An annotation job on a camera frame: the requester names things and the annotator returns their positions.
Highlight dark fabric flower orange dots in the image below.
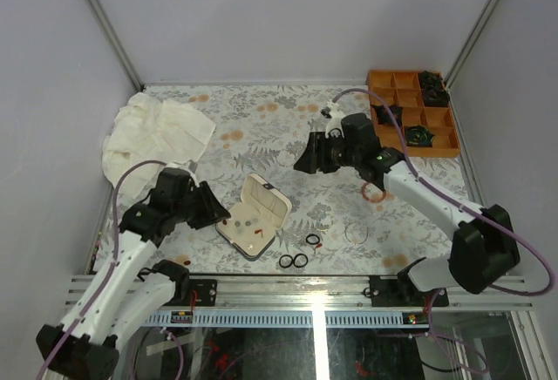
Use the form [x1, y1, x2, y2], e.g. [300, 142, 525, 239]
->
[373, 105, 403, 127]

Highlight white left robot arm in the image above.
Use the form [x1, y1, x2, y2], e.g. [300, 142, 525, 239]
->
[36, 160, 230, 379]

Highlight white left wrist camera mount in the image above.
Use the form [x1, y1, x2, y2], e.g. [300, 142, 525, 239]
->
[166, 160, 198, 184]

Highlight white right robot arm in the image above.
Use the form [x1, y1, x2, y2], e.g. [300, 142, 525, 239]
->
[321, 107, 520, 306]

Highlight silver wire bangle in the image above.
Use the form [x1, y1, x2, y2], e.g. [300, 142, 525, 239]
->
[344, 223, 370, 245]

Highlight floral table mat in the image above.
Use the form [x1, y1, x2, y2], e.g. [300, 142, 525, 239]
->
[118, 85, 451, 275]

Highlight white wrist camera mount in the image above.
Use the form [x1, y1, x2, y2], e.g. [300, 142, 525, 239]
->
[166, 160, 198, 184]
[320, 104, 345, 139]

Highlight aluminium rail frame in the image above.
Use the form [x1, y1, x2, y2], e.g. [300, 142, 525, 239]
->
[65, 273, 535, 329]

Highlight orange-red bangle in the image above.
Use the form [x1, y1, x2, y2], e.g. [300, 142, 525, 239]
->
[360, 182, 387, 204]

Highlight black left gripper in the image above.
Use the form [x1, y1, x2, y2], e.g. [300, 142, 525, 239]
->
[175, 182, 233, 231]

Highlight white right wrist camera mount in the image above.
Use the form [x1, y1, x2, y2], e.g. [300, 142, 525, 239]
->
[320, 104, 345, 139]

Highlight white crumpled cloth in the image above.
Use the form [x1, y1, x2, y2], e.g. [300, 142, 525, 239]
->
[101, 92, 216, 200]

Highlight dark green fabric flower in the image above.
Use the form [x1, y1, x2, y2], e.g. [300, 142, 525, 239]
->
[404, 125, 434, 147]

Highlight cream and navy jewelry box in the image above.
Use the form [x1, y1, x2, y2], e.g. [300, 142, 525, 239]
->
[215, 173, 292, 261]

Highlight orange divided tray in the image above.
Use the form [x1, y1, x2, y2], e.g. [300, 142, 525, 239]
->
[367, 70, 460, 158]

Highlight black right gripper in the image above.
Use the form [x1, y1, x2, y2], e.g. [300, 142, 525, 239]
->
[293, 132, 361, 175]

